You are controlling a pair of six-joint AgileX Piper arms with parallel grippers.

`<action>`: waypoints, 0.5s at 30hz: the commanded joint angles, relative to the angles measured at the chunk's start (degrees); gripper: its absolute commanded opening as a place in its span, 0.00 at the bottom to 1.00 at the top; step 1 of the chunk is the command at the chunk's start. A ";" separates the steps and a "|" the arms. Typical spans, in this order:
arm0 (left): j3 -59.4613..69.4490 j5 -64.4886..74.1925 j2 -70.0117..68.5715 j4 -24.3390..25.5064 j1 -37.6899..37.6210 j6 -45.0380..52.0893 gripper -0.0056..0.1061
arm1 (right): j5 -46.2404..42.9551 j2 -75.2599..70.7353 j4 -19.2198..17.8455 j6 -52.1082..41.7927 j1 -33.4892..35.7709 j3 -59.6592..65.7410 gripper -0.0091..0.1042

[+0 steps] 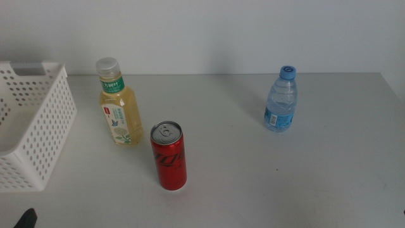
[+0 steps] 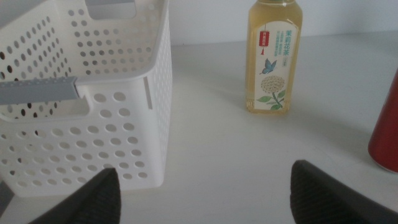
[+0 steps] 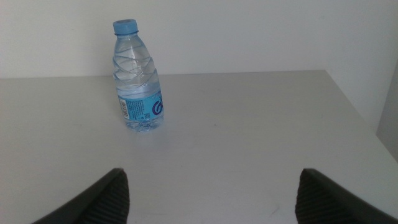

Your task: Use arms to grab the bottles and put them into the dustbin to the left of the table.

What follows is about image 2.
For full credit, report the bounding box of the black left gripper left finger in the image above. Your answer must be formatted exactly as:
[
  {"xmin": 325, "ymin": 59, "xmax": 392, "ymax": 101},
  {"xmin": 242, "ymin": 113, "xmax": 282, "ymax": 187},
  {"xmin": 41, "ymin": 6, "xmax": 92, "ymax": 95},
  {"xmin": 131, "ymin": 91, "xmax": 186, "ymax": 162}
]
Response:
[{"xmin": 27, "ymin": 167, "xmax": 121, "ymax": 224}]

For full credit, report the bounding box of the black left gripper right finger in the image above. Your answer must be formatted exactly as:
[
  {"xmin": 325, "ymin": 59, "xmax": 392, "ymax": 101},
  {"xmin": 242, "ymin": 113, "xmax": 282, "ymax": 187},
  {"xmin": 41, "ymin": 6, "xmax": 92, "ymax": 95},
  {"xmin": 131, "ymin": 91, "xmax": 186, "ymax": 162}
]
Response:
[{"xmin": 289, "ymin": 159, "xmax": 398, "ymax": 224}]

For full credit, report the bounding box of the red metal drink can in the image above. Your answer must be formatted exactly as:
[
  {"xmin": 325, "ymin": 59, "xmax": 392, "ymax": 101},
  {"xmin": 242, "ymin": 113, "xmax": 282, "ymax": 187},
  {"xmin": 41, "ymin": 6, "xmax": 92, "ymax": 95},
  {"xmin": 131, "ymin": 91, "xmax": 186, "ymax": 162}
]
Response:
[{"xmin": 368, "ymin": 68, "xmax": 398, "ymax": 174}]

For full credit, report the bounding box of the yellow jasmine tea bottle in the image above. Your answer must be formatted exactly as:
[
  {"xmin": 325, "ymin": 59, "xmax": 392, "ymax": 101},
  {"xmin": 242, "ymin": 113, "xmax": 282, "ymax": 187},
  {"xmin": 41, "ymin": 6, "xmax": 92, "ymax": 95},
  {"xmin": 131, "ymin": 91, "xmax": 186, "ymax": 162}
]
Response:
[{"xmin": 245, "ymin": 0, "xmax": 304, "ymax": 115}]

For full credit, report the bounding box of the white perforated plastic basket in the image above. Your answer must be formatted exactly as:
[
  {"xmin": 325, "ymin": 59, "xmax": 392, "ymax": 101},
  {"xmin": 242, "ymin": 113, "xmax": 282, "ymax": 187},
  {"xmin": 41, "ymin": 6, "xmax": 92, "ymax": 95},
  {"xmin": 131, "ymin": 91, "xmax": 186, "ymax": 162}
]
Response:
[{"xmin": 0, "ymin": 0, "xmax": 174, "ymax": 198}]

